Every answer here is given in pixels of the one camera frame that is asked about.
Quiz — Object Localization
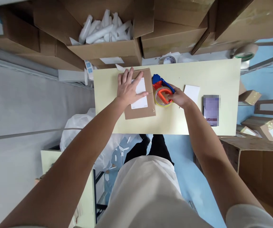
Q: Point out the person's left hand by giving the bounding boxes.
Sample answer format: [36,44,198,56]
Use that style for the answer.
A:
[116,67,149,106]

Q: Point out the person's right hand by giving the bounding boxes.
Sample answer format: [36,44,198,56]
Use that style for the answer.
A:
[167,86,194,109]

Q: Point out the person's left index finger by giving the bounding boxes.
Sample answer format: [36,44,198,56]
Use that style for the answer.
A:
[133,70,144,86]

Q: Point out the person's right fingers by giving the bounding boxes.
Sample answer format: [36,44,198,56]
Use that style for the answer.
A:
[167,86,180,103]

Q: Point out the person's left thumb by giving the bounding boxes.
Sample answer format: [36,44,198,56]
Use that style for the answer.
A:
[135,91,149,101]

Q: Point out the person's left middle finger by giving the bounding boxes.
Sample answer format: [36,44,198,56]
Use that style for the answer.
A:
[127,67,135,83]

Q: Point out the blue orange tape dispenser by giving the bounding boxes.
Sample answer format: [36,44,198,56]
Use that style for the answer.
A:
[151,74,175,108]

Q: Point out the brown cardboard parcel white label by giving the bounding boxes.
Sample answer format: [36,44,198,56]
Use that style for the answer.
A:
[123,68,157,120]

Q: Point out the white paper card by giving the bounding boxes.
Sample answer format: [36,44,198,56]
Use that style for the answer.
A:
[183,84,201,108]

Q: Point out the open cardboard box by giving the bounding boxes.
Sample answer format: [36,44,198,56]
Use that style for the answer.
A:
[33,0,155,70]

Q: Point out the white blue sticker strip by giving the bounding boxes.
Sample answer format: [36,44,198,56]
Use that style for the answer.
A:
[84,59,95,86]

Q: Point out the clear packing tape roll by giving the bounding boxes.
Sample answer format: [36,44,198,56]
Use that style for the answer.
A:
[162,55,177,65]

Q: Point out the black smartphone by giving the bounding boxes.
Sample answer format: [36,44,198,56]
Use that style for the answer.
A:
[202,95,220,127]

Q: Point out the large closed cardboard carton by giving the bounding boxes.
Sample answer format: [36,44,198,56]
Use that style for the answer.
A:
[214,0,273,44]
[0,7,41,54]
[140,19,209,60]
[15,29,85,72]

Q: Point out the pile of white foam pouches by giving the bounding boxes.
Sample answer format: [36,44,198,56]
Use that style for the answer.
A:
[78,9,134,45]

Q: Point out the person's legs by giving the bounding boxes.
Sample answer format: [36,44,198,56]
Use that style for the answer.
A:
[124,134,175,167]

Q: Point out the white plastic bag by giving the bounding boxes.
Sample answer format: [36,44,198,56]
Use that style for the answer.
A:
[60,108,130,171]

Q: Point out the small taped cardboard parcel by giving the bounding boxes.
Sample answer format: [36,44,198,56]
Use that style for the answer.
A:
[238,90,262,106]

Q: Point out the brown packing tape roll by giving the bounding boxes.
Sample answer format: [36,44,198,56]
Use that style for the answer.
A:
[232,43,259,60]

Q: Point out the labelled taped cardboard parcel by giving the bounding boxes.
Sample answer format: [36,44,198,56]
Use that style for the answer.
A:
[241,116,273,143]

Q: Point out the long flat cardboard parcel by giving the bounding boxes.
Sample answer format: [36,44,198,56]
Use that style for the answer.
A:
[254,98,273,116]

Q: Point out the person's body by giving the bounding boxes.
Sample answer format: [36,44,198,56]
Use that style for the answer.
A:
[95,155,273,228]

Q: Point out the big worn cardboard box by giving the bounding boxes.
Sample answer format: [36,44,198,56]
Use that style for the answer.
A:
[193,136,273,220]

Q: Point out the grey metal shelf rail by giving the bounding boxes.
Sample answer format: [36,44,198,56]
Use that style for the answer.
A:
[0,42,95,90]

